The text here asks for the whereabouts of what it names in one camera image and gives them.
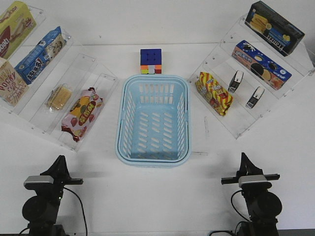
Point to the blue sandwich cookie box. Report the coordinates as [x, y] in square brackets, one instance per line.
[260, 65]

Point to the black tissue pack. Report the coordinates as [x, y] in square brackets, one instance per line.
[235, 81]
[255, 97]

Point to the left clear acrylic shelf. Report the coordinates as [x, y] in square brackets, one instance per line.
[73, 67]

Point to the right clear acrylic shelf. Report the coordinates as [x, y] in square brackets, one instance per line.
[222, 66]

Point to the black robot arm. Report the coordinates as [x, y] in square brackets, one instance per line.
[263, 206]
[42, 209]

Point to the light blue plastic basket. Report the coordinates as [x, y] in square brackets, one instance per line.
[154, 127]

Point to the yellow green snack box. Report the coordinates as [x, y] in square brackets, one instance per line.
[16, 23]

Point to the red yellow striped snack bag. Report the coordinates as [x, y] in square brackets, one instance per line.
[214, 93]

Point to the bread slice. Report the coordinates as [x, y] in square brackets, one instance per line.
[59, 97]

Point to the clear acrylic shelf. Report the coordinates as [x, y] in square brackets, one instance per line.
[222, 66]
[73, 67]

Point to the multicolour puzzle cube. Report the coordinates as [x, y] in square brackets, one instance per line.
[151, 61]

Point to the blue cookie bag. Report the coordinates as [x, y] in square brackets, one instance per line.
[41, 55]

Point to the pink strawberry snack bag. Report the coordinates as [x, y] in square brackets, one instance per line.
[82, 114]

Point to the Pocky snack box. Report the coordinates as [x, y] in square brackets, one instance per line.
[12, 86]

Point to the dark Tralizza biscuit box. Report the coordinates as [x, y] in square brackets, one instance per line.
[277, 31]

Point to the black tissue pack on shelf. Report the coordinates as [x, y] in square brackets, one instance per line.
[235, 81]

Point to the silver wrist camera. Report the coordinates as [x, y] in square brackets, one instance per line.
[35, 182]
[251, 179]

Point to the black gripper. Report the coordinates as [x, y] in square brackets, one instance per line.
[57, 176]
[248, 168]

